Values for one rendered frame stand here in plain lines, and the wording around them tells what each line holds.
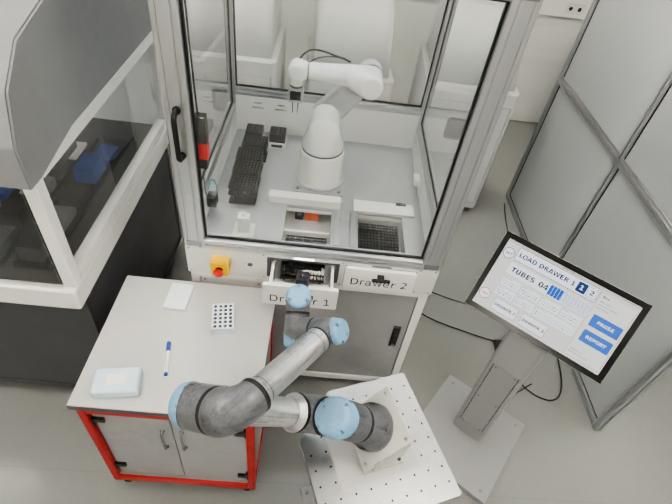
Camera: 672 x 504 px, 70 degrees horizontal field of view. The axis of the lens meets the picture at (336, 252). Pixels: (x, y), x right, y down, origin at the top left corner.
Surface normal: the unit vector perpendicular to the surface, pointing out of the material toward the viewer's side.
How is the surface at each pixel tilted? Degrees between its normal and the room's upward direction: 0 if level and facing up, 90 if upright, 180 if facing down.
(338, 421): 39
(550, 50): 90
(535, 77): 90
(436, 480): 0
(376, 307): 90
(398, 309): 90
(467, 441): 3
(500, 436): 5
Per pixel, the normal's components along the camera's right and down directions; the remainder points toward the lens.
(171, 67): -0.04, 0.70
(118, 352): 0.11, -0.71
